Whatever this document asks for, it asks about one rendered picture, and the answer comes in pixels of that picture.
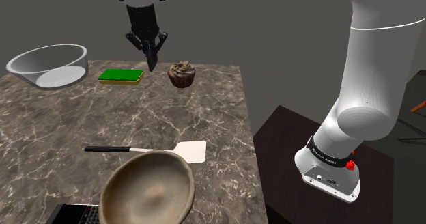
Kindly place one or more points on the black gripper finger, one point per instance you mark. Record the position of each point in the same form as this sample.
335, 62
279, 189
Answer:
156, 48
134, 41

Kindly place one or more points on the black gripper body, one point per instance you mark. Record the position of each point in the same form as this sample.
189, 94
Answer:
143, 20

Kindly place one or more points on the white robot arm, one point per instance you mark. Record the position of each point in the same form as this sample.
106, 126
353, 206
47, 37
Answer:
369, 66

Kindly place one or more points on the chocolate frosted cupcake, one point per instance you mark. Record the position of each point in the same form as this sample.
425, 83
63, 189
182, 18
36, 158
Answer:
181, 75

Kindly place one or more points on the green and yellow sponge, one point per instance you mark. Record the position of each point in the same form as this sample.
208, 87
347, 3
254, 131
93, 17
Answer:
121, 75

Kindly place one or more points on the clear glass bowl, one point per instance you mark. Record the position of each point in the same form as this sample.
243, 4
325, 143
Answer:
50, 66

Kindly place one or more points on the brown ceramic bowl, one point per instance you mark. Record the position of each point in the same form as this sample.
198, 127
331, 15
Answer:
148, 191

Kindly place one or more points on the black calculator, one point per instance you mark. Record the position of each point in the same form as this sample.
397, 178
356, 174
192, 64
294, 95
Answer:
75, 214

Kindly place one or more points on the dark robot stand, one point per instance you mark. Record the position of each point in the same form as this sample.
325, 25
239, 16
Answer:
326, 170

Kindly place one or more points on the dark side table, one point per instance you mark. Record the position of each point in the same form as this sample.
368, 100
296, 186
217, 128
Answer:
412, 116

